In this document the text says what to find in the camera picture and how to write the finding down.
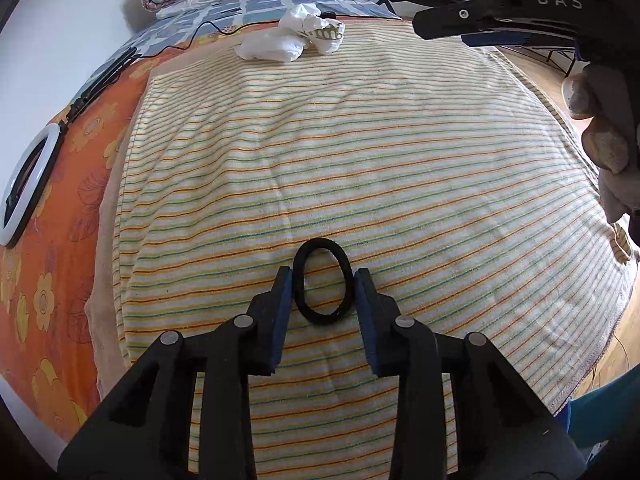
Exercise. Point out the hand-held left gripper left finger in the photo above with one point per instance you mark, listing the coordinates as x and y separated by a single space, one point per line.
281 320

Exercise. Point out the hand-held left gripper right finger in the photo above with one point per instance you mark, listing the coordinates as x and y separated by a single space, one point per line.
369 330

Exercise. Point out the blue checked bedsheet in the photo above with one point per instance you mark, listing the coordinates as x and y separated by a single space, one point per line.
260 5

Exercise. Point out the white plastic bag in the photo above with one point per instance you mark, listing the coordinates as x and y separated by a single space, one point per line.
270 45

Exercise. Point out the orange floral bedsheet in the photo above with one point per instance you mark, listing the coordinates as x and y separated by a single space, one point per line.
60 185

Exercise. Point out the striped towel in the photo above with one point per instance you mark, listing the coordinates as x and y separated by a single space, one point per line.
350 160

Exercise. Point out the black tripod stand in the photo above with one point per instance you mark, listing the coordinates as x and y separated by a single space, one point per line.
100 80

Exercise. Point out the teal plastic bin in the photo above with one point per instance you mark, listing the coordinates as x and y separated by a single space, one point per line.
605 410

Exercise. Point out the beige blanket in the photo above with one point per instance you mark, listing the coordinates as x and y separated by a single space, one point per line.
107 260

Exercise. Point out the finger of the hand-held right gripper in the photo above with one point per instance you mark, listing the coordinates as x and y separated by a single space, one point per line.
450 22

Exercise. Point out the person's right hand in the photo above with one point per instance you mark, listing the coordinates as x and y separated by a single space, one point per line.
615 150

